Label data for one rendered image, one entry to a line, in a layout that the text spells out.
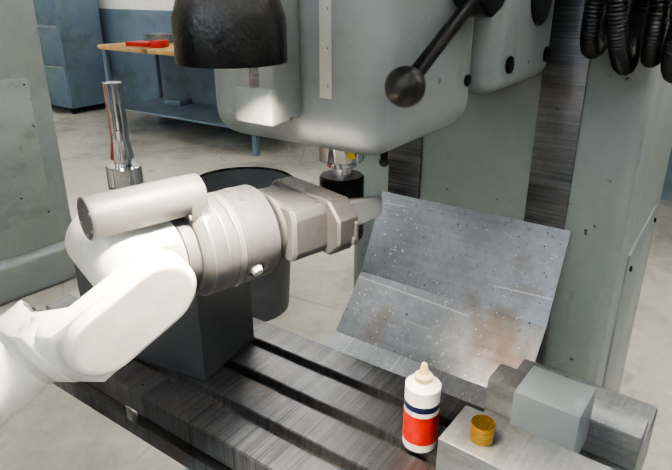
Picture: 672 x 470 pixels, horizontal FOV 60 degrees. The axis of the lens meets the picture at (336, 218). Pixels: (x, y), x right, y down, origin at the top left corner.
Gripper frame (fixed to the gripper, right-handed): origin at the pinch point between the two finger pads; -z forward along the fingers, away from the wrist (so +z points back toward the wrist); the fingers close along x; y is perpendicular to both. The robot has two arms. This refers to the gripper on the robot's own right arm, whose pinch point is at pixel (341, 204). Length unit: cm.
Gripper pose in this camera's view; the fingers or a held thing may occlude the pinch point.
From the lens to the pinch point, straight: 62.4
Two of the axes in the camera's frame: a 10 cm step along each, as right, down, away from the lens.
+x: -6.5, -2.8, 7.1
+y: 0.0, 9.3, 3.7
